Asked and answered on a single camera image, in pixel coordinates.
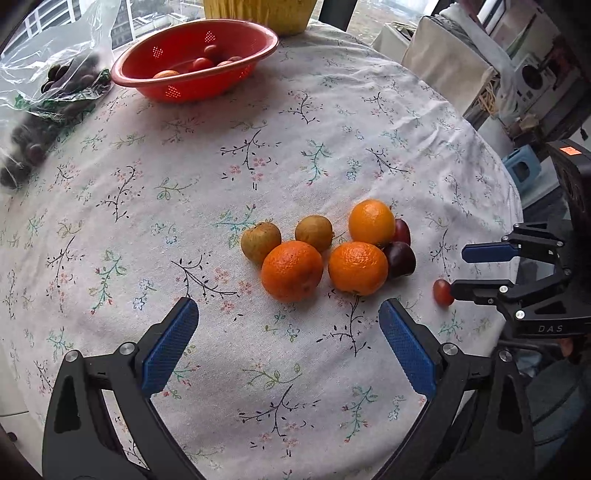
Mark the small orange mandarin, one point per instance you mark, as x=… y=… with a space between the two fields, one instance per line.
x=165 y=74
x=292 y=271
x=358 y=267
x=371 y=223

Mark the blue plastic stool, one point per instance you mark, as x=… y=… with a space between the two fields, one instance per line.
x=521 y=166

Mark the yellow woven basket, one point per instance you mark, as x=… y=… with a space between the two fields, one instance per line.
x=258 y=16

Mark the clear plastic bag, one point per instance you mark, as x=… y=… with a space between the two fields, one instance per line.
x=69 y=27

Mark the dark purple plum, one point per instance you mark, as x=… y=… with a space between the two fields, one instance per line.
x=401 y=261

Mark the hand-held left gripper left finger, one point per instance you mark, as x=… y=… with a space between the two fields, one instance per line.
x=168 y=346

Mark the black window frame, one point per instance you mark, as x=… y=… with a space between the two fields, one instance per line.
x=337 y=11

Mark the pile of dark red cherries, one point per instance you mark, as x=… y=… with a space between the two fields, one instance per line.
x=27 y=134

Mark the small red tomato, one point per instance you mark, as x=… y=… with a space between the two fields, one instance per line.
x=442 y=292

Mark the red cherry tomato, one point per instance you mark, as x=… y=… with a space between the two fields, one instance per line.
x=203 y=63
x=212 y=50

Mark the small reddish brown plum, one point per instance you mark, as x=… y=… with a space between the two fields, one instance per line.
x=229 y=62

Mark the red plastic colander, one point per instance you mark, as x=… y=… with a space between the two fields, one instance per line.
x=231 y=78

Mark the person's grey trousers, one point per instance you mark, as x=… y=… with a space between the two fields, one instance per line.
x=554 y=399

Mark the white appliance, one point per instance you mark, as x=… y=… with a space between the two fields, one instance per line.
x=531 y=78

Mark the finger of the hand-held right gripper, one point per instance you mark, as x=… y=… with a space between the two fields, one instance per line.
x=480 y=293
x=489 y=252

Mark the brown longan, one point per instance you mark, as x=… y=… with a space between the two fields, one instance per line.
x=314 y=233
x=261 y=242

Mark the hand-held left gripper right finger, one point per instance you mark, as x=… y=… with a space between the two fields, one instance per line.
x=408 y=350

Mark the beige covered furniture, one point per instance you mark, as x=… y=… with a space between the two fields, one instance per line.
x=443 y=60

